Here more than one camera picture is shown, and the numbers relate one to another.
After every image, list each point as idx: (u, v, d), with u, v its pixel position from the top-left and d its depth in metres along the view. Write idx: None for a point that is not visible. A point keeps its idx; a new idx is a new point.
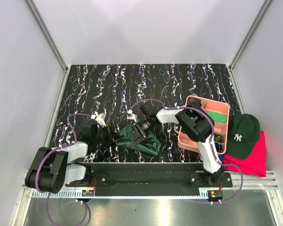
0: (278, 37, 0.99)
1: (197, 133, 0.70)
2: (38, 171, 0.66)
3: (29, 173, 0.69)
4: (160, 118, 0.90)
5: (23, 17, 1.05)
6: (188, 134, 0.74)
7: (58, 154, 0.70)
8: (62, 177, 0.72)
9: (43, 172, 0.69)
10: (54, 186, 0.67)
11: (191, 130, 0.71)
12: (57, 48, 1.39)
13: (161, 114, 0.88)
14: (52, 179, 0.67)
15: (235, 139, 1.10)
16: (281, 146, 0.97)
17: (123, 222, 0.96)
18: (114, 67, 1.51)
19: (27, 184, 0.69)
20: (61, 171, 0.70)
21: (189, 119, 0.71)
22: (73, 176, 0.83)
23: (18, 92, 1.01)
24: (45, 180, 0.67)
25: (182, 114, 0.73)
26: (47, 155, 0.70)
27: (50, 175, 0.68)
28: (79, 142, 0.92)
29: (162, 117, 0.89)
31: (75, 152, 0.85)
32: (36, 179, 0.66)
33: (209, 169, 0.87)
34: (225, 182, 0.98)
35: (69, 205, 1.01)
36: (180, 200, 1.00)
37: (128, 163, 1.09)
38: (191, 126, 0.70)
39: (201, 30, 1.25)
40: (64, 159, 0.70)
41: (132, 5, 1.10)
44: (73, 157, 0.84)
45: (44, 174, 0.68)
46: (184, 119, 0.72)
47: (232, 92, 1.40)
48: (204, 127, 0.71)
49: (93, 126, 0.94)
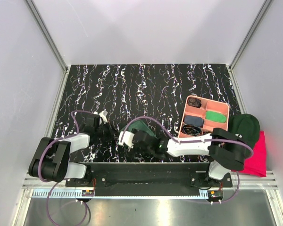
0: (278, 36, 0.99)
1: (239, 163, 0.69)
2: (42, 160, 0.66)
3: (32, 162, 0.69)
4: (173, 152, 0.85)
5: (23, 17, 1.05)
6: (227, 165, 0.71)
7: (62, 143, 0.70)
8: (65, 168, 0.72)
9: (45, 161, 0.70)
10: (57, 174, 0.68)
11: (232, 162, 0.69)
12: (57, 48, 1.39)
13: (174, 150, 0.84)
14: (55, 167, 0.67)
15: None
16: (281, 147, 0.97)
17: (123, 222, 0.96)
18: (114, 67, 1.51)
19: (30, 173, 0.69)
20: (64, 161, 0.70)
21: (226, 153, 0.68)
22: (74, 172, 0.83)
23: (18, 92, 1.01)
24: (48, 169, 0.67)
25: (217, 150, 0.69)
26: (50, 143, 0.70)
27: (53, 164, 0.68)
28: (81, 133, 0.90)
29: (176, 151, 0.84)
31: (77, 142, 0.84)
32: (38, 167, 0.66)
33: (216, 178, 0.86)
34: (225, 182, 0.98)
35: (69, 205, 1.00)
36: (180, 200, 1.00)
37: (128, 163, 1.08)
38: (231, 159, 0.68)
39: (201, 30, 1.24)
40: (66, 148, 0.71)
41: (132, 4, 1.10)
44: (76, 148, 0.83)
45: (46, 164, 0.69)
46: (222, 155, 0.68)
47: (232, 92, 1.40)
48: (242, 153, 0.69)
49: (96, 119, 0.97)
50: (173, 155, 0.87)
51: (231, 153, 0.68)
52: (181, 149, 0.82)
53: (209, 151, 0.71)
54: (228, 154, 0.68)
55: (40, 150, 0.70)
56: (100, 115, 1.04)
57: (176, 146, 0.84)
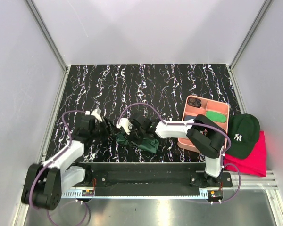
0: (278, 36, 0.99)
1: (214, 151, 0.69)
2: (31, 194, 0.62)
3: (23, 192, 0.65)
4: (160, 133, 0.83)
5: (24, 17, 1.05)
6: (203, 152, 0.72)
7: (50, 173, 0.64)
8: (59, 193, 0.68)
9: (37, 189, 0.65)
10: (50, 203, 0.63)
11: (207, 148, 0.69)
12: (57, 48, 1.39)
13: (161, 131, 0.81)
14: (47, 197, 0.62)
15: (235, 139, 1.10)
16: (281, 147, 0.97)
17: (123, 222, 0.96)
18: (114, 67, 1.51)
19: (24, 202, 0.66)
20: (56, 188, 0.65)
21: (204, 138, 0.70)
22: (72, 181, 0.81)
23: (18, 91, 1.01)
24: (40, 197, 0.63)
25: (195, 133, 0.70)
26: (38, 173, 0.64)
27: (45, 193, 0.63)
28: (74, 143, 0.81)
29: (163, 133, 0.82)
31: (69, 159, 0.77)
32: (29, 198, 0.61)
33: (212, 174, 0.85)
34: (225, 182, 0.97)
35: (69, 205, 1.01)
36: (180, 200, 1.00)
37: (128, 163, 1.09)
38: (207, 145, 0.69)
39: (201, 30, 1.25)
40: (57, 176, 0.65)
41: (132, 5, 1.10)
44: (69, 163, 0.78)
45: (39, 192, 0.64)
46: (199, 139, 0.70)
47: (232, 92, 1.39)
48: (220, 142, 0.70)
49: (91, 121, 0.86)
50: (160, 136, 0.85)
51: (209, 140, 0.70)
52: (168, 130, 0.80)
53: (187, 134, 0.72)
54: (206, 139, 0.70)
55: None
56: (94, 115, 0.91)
57: (162, 127, 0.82)
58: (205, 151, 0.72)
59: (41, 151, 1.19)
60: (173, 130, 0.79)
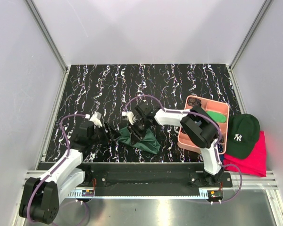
0: (278, 36, 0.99)
1: (203, 140, 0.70)
2: (28, 209, 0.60)
3: (21, 206, 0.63)
4: (159, 120, 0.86)
5: (23, 17, 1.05)
6: (194, 141, 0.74)
7: (46, 188, 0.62)
8: (57, 205, 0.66)
9: (35, 202, 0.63)
10: (48, 217, 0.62)
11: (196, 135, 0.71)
12: (57, 48, 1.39)
13: (160, 117, 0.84)
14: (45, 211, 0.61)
15: (235, 139, 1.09)
16: (281, 147, 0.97)
17: (123, 222, 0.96)
18: (114, 67, 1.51)
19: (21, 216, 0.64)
20: (53, 202, 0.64)
21: (195, 127, 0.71)
22: (71, 186, 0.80)
23: (18, 91, 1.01)
24: (38, 212, 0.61)
25: (188, 120, 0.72)
26: (36, 188, 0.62)
27: (42, 207, 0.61)
28: (72, 151, 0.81)
29: (162, 119, 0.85)
31: (67, 170, 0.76)
32: (28, 213, 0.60)
33: (210, 172, 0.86)
34: (225, 182, 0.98)
35: (69, 205, 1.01)
36: (180, 200, 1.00)
37: (128, 163, 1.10)
38: (198, 133, 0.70)
39: (201, 30, 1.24)
40: (54, 190, 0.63)
41: (132, 5, 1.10)
44: (68, 171, 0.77)
45: (36, 206, 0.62)
46: (191, 126, 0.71)
47: (232, 92, 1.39)
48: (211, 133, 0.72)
49: (89, 129, 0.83)
50: (159, 123, 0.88)
51: (200, 129, 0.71)
52: (166, 116, 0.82)
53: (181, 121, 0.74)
54: (198, 129, 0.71)
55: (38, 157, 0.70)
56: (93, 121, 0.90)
57: (162, 113, 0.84)
58: (195, 140, 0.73)
59: (41, 151, 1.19)
60: (171, 117, 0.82)
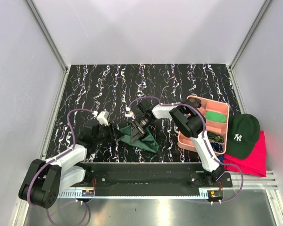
0: (278, 36, 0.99)
1: (188, 130, 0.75)
2: (30, 186, 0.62)
3: (22, 186, 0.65)
4: (156, 114, 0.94)
5: (23, 17, 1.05)
6: (181, 130, 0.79)
7: (51, 169, 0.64)
8: (57, 191, 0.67)
9: (36, 185, 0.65)
10: (47, 201, 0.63)
11: (181, 124, 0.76)
12: (57, 48, 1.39)
13: (156, 109, 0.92)
14: (45, 194, 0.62)
15: (235, 139, 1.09)
16: (281, 147, 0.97)
17: (123, 222, 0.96)
18: (114, 67, 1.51)
19: (20, 197, 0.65)
20: (54, 186, 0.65)
21: (182, 117, 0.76)
22: (71, 181, 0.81)
23: (18, 91, 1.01)
24: (37, 194, 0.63)
25: (176, 110, 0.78)
26: (40, 169, 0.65)
27: (42, 189, 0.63)
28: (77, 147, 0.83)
29: (157, 112, 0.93)
31: (70, 161, 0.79)
32: (28, 193, 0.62)
33: (206, 168, 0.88)
34: (225, 182, 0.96)
35: (69, 205, 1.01)
36: (180, 201, 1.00)
37: (128, 163, 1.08)
38: (183, 122, 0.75)
39: (201, 30, 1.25)
40: (57, 173, 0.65)
41: (132, 5, 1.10)
44: (70, 164, 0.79)
45: (37, 188, 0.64)
46: (178, 116, 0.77)
47: (232, 92, 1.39)
48: (196, 124, 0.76)
49: (95, 127, 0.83)
50: (156, 117, 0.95)
51: (186, 119, 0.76)
52: (160, 109, 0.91)
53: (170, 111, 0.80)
54: (184, 118, 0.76)
55: None
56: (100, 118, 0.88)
57: (157, 107, 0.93)
58: (181, 129, 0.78)
59: (41, 151, 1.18)
60: (164, 109, 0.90)
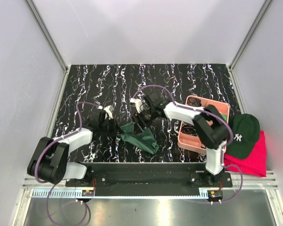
0: (278, 36, 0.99)
1: (215, 142, 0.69)
2: (38, 162, 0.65)
3: (30, 163, 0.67)
4: (169, 113, 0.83)
5: (23, 17, 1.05)
6: (204, 141, 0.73)
7: (60, 146, 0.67)
8: (63, 169, 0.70)
9: (44, 162, 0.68)
10: (54, 177, 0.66)
11: (207, 134, 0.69)
12: (57, 48, 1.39)
13: (170, 110, 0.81)
14: (53, 170, 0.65)
15: (235, 139, 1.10)
16: (281, 147, 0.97)
17: (123, 222, 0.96)
18: (114, 67, 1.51)
19: (29, 173, 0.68)
20: (62, 164, 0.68)
21: (208, 129, 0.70)
22: (74, 173, 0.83)
23: (18, 91, 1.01)
24: (45, 170, 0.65)
25: (201, 120, 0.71)
26: (47, 146, 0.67)
27: (51, 166, 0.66)
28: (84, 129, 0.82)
29: (170, 112, 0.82)
31: (77, 141, 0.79)
32: (35, 169, 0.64)
33: (211, 172, 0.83)
34: (225, 182, 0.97)
35: (69, 205, 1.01)
36: (180, 201, 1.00)
37: (128, 163, 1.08)
38: (210, 134, 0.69)
39: (201, 30, 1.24)
40: (65, 150, 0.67)
41: (132, 5, 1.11)
44: (76, 146, 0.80)
45: (45, 165, 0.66)
46: (203, 127, 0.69)
47: (232, 92, 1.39)
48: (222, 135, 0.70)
49: (102, 114, 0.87)
50: (167, 117, 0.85)
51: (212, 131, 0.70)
52: (175, 110, 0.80)
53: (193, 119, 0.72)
54: (211, 131, 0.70)
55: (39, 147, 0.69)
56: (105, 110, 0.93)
57: (173, 107, 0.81)
58: (203, 137, 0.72)
59: None
60: (181, 113, 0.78)
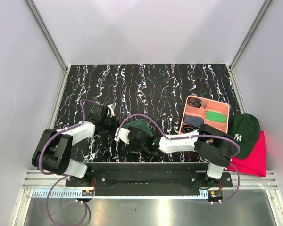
0: (278, 36, 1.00)
1: (225, 157, 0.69)
2: (43, 153, 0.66)
3: (35, 154, 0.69)
4: (166, 149, 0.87)
5: (23, 17, 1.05)
6: (215, 162, 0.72)
7: (63, 137, 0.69)
8: (67, 160, 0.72)
9: (48, 153, 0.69)
10: (59, 168, 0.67)
11: (220, 157, 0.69)
12: (57, 48, 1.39)
13: (166, 146, 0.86)
14: (57, 161, 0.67)
15: (236, 139, 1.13)
16: (281, 147, 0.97)
17: (123, 222, 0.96)
18: (114, 67, 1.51)
19: (33, 164, 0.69)
20: (65, 155, 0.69)
21: (212, 148, 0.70)
22: (75, 170, 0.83)
23: (18, 91, 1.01)
24: (50, 161, 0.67)
25: (202, 144, 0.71)
26: (51, 137, 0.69)
27: (55, 157, 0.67)
28: (87, 123, 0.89)
29: (167, 148, 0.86)
31: (80, 134, 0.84)
32: (40, 159, 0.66)
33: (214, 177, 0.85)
34: (225, 182, 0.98)
35: (69, 205, 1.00)
36: (180, 201, 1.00)
37: (128, 163, 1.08)
38: (217, 153, 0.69)
39: (201, 30, 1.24)
40: (69, 142, 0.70)
41: (132, 5, 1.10)
44: (79, 138, 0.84)
45: (48, 156, 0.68)
46: (208, 149, 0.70)
47: (232, 92, 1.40)
48: (228, 148, 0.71)
49: (104, 109, 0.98)
50: (167, 152, 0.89)
51: (217, 149, 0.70)
52: (172, 144, 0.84)
53: (195, 148, 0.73)
54: (216, 149, 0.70)
55: (41, 143, 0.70)
56: (108, 107, 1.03)
57: (167, 142, 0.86)
58: (215, 161, 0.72)
59: None
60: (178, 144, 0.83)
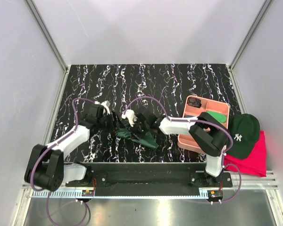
0: (278, 36, 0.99)
1: (215, 148, 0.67)
2: (34, 172, 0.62)
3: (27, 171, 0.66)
4: (165, 129, 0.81)
5: (23, 16, 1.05)
6: (204, 149, 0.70)
7: (54, 154, 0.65)
8: (61, 174, 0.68)
9: (40, 170, 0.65)
10: (52, 184, 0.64)
11: (211, 146, 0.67)
12: (57, 48, 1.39)
13: (165, 125, 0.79)
14: (49, 179, 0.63)
15: (236, 139, 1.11)
16: (281, 147, 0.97)
17: (123, 222, 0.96)
18: (114, 67, 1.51)
19: (27, 181, 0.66)
20: (58, 170, 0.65)
21: (205, 135, 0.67)
22: (72, 174, 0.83)
23: (18, 91, 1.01)
24: (42, 179, 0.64)
25: (197, 129, 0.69)
26: (41, 155, 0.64)
27: (46, 174, 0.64)
28: (80, 127, 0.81)
29: (167, 128, 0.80)
31: (74, 142, 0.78)
32: (31, 178, 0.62)
33: (212, 174, 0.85)
34: (225, 182, 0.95)
35: (69, 205, 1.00)
36: (180, 200, 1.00)
37: (128, 163, 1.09)
38: (208, 141, 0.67)
39: (201, 31, 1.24)
40: (60, 158, 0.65)
41: (132, 5, 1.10)
44: (72, 147, 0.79)
45: (41, 173, 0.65)
46: (201, 134, 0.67)
47: (232, 92, 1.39)
48: (221, 141, 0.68)
49: (99, 109, 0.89)
50: (165, 133, 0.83)
51: (210, 137, 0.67)
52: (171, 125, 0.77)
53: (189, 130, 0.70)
54: (209, 137, 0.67)
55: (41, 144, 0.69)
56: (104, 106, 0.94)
57: (167, 122, 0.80)
58: (205, 148, 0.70)
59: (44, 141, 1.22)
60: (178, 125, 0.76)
